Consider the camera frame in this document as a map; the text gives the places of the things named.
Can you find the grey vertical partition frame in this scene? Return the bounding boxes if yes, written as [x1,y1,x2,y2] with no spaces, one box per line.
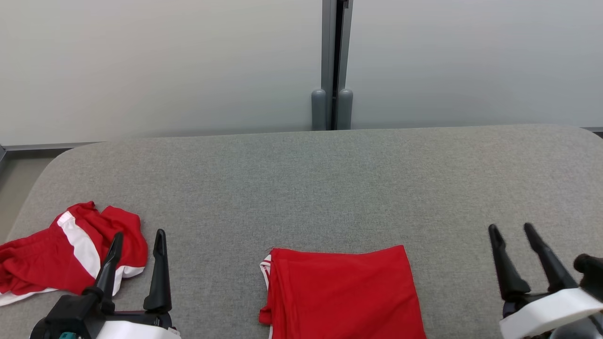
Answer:
[322,0,354,131]

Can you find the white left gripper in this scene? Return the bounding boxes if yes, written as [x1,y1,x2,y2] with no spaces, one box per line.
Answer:
[83,229,182,339]

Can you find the red jersey shirt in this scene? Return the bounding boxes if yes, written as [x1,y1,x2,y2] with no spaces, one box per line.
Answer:
[258,245,427,339]

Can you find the red shorts with white panels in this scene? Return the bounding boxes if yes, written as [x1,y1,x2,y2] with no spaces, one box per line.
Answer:
[0,202,148,307]

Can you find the grey cylindrical bumper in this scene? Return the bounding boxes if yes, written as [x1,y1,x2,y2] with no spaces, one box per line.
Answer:
[337,89,354,130]
[311,89,327,131]

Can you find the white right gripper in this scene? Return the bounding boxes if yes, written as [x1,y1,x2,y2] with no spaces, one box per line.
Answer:
[488,222,603,339]

